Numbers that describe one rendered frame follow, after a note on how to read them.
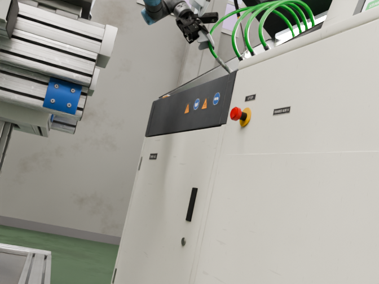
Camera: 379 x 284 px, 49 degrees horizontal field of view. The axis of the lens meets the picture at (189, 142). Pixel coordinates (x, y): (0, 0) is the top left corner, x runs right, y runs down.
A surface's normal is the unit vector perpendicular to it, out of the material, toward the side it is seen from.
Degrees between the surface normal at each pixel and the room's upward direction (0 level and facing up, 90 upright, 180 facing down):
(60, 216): 90
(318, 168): 90
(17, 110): 90
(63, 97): 90
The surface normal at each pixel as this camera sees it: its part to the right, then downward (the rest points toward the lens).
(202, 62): 0.31, -0.07
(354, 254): -0.88, -0.25
